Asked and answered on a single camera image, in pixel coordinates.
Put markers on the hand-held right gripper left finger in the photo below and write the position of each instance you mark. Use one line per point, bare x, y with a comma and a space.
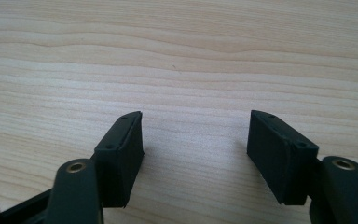
121, 155

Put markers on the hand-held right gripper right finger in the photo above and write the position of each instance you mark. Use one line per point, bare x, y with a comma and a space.
276, 155

